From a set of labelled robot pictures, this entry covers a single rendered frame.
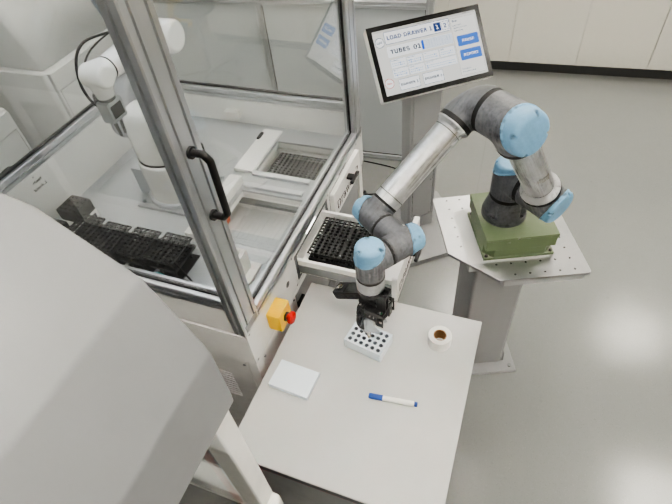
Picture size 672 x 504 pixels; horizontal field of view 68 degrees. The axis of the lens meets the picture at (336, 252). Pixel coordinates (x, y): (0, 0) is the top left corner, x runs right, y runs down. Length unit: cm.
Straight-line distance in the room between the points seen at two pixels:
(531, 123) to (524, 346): 148
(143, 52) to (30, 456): 61
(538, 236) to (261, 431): 107
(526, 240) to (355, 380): 74
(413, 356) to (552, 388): 104
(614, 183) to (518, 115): 232
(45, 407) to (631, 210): 315
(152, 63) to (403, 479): 109
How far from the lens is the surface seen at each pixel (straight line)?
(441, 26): 237
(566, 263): 185
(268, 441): 145
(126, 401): 64
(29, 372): 59
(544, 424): 236
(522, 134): 125
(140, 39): 91
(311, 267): 162
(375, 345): 151
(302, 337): 159
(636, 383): 259
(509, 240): 175
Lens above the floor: 208
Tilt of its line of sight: 47 degrees down
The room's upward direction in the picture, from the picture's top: 7 degrees counter-clockwise
